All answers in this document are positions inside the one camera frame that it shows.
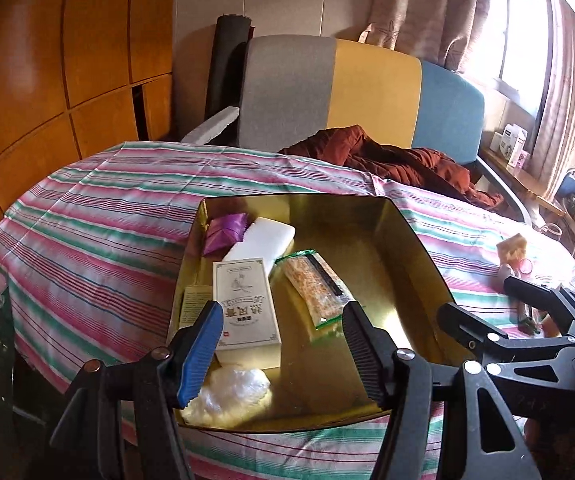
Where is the grain bar packet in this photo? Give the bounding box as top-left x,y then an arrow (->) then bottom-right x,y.
276,249 -> 355,328

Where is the pink hair roller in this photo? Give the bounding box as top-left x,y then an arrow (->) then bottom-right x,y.
510,258 -> 534,276

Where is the white plastic bag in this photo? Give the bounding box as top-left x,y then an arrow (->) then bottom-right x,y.
180,365 -> 272,429

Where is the yellow paper card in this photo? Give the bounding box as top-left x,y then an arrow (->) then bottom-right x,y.
179,285 -> 213,328

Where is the white tea box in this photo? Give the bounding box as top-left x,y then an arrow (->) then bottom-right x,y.
213,258 -> 282,370

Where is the wooden side table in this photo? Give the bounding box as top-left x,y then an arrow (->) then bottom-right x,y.
478,148 -> 575,258

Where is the purple wrapped packet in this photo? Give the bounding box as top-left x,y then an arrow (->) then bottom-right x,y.
202,212 -> 248,256

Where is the gold tray box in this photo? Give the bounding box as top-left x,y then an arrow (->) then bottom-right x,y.
170,194 -> 469,432

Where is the pink small box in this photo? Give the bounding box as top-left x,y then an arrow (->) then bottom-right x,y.
514,150 -> 530,170

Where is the white foam block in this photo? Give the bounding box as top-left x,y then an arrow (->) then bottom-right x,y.
224,217 -> 296,276

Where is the white product box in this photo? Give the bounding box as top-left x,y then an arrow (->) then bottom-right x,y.
498,124 -> 527,167

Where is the rust red jacket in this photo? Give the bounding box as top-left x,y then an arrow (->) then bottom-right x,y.
281,125 -> 503,210

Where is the wooden wardrobe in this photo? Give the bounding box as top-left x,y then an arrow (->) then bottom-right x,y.
0,0 -> 174,220

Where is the grey yellow blue armchair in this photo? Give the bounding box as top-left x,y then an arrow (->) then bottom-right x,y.
182,35 -> 530,223

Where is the patterned curtain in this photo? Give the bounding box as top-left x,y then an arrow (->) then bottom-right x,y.
359,0 -> 491,72

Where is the black rolled mat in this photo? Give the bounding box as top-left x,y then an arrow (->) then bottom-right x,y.
205,14 -> 253,119

